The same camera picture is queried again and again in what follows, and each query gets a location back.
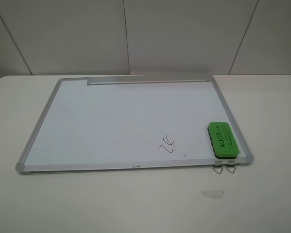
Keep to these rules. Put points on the left metal hanging clip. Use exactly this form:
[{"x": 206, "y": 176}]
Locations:
[{"x": 218, "y": 167}]

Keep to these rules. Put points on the clear tape piece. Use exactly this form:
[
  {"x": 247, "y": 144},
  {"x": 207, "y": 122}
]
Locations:
[{"x": 213, "y": 194}]

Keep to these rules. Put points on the white aluminium-framed whiteboard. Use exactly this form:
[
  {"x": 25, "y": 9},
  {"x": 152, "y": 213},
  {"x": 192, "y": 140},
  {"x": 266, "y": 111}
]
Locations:
[{"x": 129, "y": 122}]

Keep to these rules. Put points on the green whiteboard eraser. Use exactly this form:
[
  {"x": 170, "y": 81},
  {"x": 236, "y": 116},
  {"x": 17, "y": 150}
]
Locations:
[{"x": 222, "y": 140}]

